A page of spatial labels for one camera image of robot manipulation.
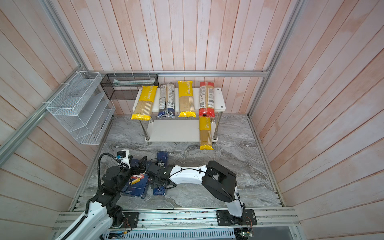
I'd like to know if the blue Barilla rigatoni box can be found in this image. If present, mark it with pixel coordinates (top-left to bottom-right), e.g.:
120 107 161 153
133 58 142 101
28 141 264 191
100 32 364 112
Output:
121 159 150 199

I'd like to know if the blue Barilla spaghetti box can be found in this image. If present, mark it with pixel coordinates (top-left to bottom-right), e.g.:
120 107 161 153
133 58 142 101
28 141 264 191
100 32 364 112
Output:
153 151 169 196

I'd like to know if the yellow Pastatime spaghetti bag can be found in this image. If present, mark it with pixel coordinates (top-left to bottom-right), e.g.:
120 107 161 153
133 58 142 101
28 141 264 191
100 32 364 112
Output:
178 81 196 118
131 86 158 121
199 117 213 150

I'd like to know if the dark blue spaghetti bag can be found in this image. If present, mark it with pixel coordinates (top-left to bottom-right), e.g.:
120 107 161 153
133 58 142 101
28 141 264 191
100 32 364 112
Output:
158 83 175 119

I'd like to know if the red spaghetti bag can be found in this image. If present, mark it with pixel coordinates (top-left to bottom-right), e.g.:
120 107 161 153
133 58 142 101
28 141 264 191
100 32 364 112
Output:
199 82 215 118

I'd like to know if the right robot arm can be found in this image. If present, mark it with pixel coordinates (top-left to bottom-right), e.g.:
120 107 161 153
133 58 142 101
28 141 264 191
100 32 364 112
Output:
147 161 244 218

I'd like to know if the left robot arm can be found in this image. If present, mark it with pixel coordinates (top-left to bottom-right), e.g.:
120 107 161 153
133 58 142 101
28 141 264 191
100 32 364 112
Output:
57 150 143 240

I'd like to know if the white two-tier shelf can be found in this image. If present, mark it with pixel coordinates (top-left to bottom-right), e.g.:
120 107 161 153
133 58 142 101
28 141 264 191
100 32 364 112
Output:
140 87 226 143

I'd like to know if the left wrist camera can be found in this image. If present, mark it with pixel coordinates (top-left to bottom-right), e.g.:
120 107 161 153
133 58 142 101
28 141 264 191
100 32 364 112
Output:
117 150 131 169

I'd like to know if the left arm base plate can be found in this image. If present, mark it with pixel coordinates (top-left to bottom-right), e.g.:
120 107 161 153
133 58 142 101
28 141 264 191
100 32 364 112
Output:
113 212 140 229

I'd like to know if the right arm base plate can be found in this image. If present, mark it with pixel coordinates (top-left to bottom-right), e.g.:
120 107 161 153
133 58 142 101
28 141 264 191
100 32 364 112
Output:
216 210 258 227

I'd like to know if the white wire mesh organizer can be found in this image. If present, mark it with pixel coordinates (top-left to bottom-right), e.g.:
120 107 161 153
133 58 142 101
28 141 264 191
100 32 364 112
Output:
47 72 115 145

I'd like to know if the black mesh wall basket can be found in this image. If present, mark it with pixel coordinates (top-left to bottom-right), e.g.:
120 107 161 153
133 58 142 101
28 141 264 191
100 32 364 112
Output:
101 74 160 101

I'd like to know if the aluminium mounting rail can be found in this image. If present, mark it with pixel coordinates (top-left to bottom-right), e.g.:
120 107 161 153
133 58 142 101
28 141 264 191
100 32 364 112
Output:
56 206 302 233

